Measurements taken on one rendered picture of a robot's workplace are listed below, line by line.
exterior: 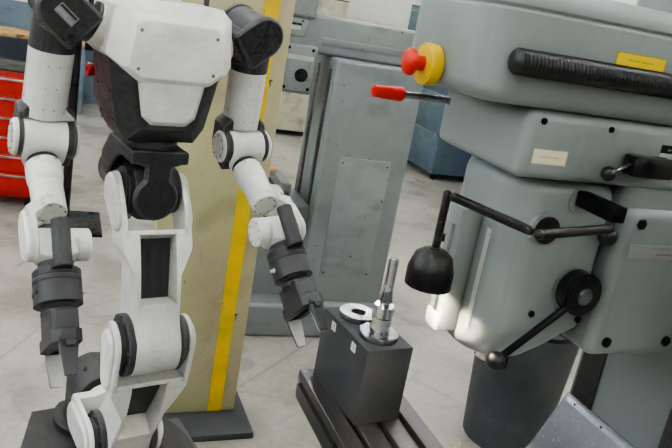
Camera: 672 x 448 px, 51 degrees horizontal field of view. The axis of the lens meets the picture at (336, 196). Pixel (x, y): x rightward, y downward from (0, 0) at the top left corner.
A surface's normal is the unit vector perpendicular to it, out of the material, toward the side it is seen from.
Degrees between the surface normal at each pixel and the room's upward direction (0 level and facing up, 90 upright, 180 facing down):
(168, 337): 66
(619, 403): 90
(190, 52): 90
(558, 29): 90
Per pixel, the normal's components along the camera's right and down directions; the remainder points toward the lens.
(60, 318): 0.54, -0.40
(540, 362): 0.00, 0.33
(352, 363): -0.88, -0.03
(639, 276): 0.34, 0.30
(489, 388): -0.77, 0.10
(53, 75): 0.49, 0.43
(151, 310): 0.56, 0.14
